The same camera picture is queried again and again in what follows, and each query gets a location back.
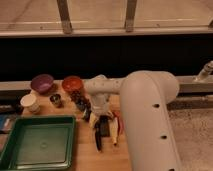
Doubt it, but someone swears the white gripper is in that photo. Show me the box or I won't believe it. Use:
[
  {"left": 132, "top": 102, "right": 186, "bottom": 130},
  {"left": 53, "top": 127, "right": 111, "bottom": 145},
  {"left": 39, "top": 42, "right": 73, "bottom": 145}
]
[{"left": 91, "top": 93, "right": 110, "bottom": 116}]

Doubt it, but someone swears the black eraser block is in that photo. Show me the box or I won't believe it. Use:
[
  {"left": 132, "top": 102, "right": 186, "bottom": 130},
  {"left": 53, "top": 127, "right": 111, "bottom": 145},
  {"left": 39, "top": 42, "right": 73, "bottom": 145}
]
[{"left": 100, "top": 116, "right": 110, "bottom": 137}]

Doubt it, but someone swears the black handled utensil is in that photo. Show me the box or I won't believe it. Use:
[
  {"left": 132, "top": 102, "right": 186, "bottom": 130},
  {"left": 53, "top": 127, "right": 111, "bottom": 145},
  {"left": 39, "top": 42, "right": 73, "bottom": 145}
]
[{"left": 94, "top": 122, "right": 102, "bottom": 152}]

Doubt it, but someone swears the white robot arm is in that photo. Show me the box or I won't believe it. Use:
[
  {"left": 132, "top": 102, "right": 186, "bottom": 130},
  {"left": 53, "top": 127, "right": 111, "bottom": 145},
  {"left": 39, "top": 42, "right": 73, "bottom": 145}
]
[{"left": 84, "top": 71, "right": 181, "bottom": 171}]

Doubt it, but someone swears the small metal cup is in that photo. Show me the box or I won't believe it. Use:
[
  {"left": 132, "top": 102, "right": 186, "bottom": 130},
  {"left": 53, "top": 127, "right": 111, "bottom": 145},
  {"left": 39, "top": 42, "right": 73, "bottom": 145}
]
[{"left": 50, "top": 94, "right": 62, "bottom": 108}]

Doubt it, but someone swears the white paper cup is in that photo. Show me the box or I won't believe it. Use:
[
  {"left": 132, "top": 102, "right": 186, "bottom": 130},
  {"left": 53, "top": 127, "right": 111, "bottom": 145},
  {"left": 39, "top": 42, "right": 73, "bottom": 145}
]
[{"left": 20, "top": 94, "right": 40, "bottom": 113}]

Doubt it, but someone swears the dark grape bunch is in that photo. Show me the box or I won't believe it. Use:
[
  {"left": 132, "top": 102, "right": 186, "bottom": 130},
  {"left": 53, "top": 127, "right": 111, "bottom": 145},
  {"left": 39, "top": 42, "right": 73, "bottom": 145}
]
[{"left": 70, "top": 90, "right": 91, "bottom": 115}]

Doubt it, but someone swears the cream plastic corn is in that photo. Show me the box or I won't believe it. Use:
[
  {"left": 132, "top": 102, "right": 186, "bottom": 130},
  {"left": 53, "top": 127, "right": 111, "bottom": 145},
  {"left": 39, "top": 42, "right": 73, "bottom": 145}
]
[{"left": 109, "top": 118, "right": 119, "bottom": 146}]

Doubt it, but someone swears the orange bowl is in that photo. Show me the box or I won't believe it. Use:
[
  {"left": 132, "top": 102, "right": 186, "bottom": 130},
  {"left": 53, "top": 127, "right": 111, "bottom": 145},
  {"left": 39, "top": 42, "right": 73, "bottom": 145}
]
[{"left": 62, "top": 76, "right": 83, "bottom": 92}]

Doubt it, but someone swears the purple bowl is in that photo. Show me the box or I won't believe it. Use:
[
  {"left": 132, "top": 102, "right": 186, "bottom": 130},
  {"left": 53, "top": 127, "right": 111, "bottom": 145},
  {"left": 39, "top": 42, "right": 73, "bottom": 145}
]
[{"left": 30, "top": 74, "right": 54, "bottom": 94}]

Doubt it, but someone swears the green plastic tray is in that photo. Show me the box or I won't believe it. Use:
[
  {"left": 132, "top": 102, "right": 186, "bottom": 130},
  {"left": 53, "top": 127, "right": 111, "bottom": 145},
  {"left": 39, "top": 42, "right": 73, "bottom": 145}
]
[{"left": 0, "top": 116, "right": 76, "bottom": 171}]

